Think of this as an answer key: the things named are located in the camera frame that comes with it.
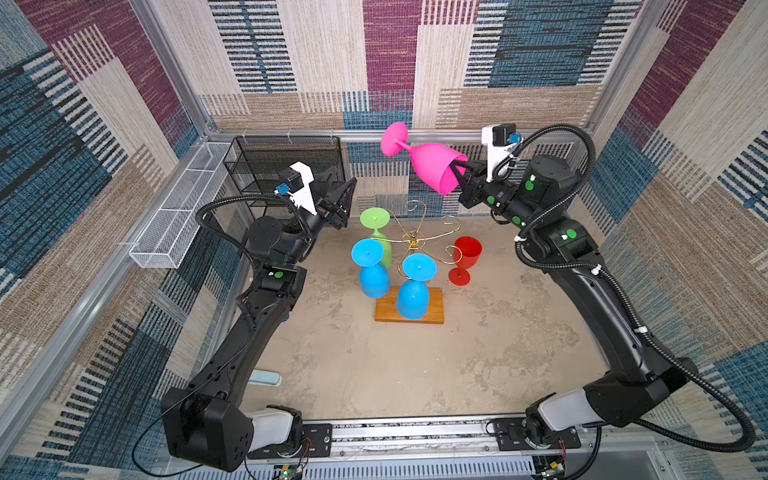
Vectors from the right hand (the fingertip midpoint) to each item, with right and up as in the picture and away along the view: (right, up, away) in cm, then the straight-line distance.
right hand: (454, 168), depth 62 cm
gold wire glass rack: (-2, -1, +62) cm, 62 cm away
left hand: (-22, -2, -2) cm, 22 cm away
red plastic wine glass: (+10, -17, +30) cm, 36 cm away
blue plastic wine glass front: (-8, -27, +8) cm, 30 cm away
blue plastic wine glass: (-17, -23, +14) cm, 32 cm away
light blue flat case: (-46, -50, +19) cm, 71 cm away
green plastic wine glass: (-16, -9, +13) cm, 22 cm away
